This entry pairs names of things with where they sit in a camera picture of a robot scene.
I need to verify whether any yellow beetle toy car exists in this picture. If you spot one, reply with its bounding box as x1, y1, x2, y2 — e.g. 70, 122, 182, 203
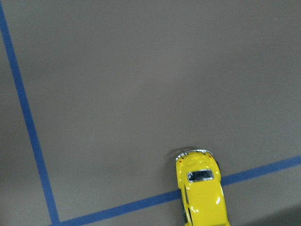
175, 149, 230, 226

